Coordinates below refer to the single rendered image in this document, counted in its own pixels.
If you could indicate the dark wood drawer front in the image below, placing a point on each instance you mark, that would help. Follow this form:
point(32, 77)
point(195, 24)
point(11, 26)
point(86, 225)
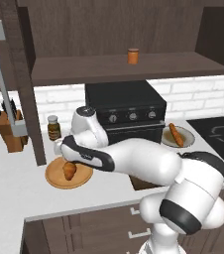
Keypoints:
point(94, 218)

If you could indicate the black toaster oven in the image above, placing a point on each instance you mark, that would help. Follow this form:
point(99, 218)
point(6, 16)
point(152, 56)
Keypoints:
point(124, 97)

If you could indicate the wooden knife block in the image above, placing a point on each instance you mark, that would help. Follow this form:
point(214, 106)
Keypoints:
point(9, 134)

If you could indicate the brown croissant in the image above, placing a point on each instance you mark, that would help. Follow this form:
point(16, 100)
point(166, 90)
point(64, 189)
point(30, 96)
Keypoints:
point(69, 171)

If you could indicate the brown sink basin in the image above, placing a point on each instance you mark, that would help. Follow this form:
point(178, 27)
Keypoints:
point(140, 183)

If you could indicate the closed dark cabinet door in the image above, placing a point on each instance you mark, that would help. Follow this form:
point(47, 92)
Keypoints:
point(218, 36)

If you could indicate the dark wood cabinet door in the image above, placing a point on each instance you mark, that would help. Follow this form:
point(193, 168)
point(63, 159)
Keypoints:
point(24, 82)

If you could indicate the dark spice jar silver lid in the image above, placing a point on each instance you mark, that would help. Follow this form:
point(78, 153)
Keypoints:
point(54, 129)

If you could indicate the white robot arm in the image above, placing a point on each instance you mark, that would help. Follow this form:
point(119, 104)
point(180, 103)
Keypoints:
point(143, 158)

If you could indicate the round wooden cutting board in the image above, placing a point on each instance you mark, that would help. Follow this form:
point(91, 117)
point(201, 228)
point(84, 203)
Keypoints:
point(56, 178)

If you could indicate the orange jam jar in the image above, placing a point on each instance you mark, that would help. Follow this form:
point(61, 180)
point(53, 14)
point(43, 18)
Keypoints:
point(133, 56)

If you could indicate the black hob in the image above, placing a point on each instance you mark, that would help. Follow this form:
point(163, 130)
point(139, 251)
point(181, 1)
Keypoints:
point(216, 139)

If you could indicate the long brown pastry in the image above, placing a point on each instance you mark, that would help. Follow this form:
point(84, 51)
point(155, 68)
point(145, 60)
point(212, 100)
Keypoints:
point(176, 135)

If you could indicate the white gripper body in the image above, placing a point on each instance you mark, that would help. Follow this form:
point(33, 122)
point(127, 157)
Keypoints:
point(57, 147)

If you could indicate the dark wood wall cabinet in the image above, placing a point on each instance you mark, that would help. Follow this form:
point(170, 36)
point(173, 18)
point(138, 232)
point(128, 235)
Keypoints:
point(117, 29)

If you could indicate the toaster oven knob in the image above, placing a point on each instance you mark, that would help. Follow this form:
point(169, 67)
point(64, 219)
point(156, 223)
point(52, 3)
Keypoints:
point(133, 116)
point(152, 114)
point(113, 118)

